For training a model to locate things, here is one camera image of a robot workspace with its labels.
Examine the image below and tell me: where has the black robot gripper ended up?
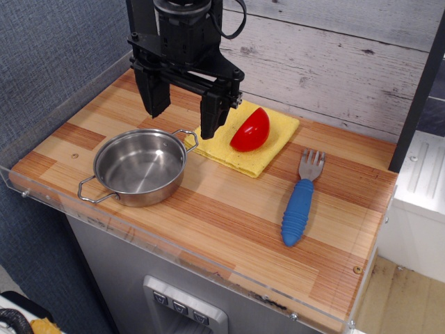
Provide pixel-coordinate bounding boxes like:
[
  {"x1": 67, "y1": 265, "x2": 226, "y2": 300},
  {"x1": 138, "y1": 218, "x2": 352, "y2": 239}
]
[{"x1": 128, "y1": 6, "x2": 245, "y2": 140}]

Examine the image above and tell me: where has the stainless steel pot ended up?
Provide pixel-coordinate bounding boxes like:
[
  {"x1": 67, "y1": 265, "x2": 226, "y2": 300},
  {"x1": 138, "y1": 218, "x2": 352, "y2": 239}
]
[{"x1": 78, "y1": 129, "x2": 199, "y2": 207}]

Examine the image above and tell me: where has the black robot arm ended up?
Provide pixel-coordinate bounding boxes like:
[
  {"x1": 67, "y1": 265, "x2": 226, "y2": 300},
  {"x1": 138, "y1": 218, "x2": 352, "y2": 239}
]
[{"x1": 127, "y1": 1, "x2": 245, "y2": 139}]

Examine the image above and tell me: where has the clear acrylic counter guard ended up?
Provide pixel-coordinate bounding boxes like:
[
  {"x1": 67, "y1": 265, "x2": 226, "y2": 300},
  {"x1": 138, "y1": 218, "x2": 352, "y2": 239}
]
[{"x1": 1, "y1": 72, "x2": 396, "y2": 333}]

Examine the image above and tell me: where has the red tomato half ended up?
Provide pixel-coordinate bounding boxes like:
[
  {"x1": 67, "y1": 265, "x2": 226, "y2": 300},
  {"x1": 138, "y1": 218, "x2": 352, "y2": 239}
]
[{"x1": 230, "y1": 107, "x2": 270, "y2": 152}]

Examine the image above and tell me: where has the yellow folded cloth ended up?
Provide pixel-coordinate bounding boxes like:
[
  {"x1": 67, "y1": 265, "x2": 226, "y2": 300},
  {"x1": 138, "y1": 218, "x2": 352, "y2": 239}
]
[{"x1": 194, "y1": 101, "x2": 300, "y2": 178}]

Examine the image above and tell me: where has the grey cabinet with dispenser panel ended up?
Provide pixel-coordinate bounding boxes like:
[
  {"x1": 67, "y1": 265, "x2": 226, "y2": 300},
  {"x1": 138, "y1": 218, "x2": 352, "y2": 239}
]
[{"x1": 68, "y1": 217, "x2": 315, "y2": 333}]

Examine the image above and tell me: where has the white appliance with grooves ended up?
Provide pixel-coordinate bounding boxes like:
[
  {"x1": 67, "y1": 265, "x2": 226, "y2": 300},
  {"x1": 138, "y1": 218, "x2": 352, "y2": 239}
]
[{"x1": 376, "y1": 131, "x2": 444, "y2": 282}]

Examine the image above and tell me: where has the yellow tape piece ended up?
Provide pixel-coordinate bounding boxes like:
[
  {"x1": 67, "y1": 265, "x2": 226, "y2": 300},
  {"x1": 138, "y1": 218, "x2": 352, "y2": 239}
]
[{"x1": 30, "y1": 318, "x2": 63, "y2": 334}]

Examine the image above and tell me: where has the black cable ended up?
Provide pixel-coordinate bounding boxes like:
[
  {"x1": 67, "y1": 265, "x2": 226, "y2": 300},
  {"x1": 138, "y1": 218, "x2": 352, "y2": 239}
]
[{"x1": 208, "y1": 0, "x2": 248, "y2": 40}]

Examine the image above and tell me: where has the blue handled metal fork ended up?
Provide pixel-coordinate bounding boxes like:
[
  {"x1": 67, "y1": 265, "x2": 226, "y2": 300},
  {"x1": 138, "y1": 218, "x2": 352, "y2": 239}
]
[{"x1": 281, "y1": 148, "x2": 325, "y2": 247}]

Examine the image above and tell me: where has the black vertical post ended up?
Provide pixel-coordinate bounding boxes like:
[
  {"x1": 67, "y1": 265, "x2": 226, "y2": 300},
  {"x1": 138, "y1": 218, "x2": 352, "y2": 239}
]
[{"x1": 388, "y1": 13, "x2": 444, "y2": 173}]

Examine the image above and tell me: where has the black braided hose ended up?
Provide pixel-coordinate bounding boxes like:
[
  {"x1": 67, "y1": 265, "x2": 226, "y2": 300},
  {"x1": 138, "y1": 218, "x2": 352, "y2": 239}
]
[{"x1": 0, "y1": 308, "x2": 35, "y2": 334}]

